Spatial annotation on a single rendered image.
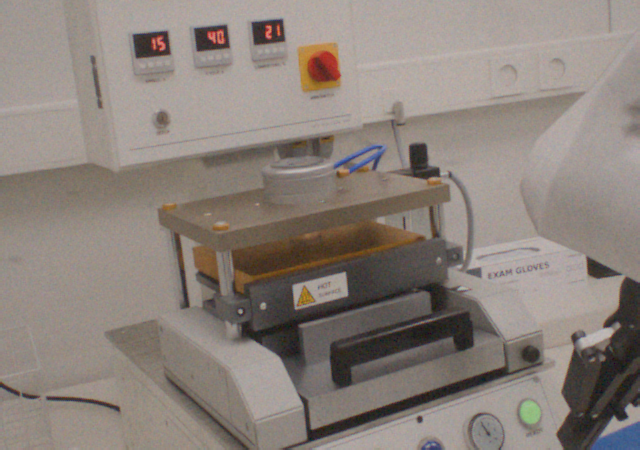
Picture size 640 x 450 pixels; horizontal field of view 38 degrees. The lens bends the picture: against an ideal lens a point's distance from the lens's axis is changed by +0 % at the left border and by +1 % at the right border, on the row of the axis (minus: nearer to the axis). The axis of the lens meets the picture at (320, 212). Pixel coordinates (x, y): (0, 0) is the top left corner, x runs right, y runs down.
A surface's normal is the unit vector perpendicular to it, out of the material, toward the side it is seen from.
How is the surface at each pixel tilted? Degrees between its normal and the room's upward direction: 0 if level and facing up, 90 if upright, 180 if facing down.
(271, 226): 90
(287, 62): 90
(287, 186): 90
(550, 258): 87
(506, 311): 41
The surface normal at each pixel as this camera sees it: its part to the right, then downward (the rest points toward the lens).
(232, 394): -0.88, 0.18
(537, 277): 0.30, 0.17
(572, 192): -0.29, 0.15
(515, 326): 0.23, -0.65
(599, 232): -0.55, 0.58
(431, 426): 0.39, -0.29
